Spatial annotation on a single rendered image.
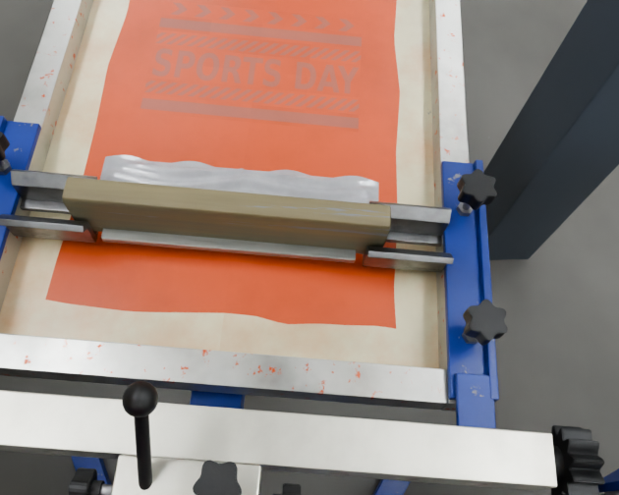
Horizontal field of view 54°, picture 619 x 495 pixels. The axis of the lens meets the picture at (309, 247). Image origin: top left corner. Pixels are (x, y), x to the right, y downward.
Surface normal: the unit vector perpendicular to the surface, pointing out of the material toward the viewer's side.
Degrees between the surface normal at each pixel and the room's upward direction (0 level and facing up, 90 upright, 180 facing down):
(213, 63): 0
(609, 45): 90
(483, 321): 0
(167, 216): 90
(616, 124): 90
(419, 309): 0
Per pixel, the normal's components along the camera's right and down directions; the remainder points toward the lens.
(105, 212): -0.07, 0.90
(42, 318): 0.07, -0.43
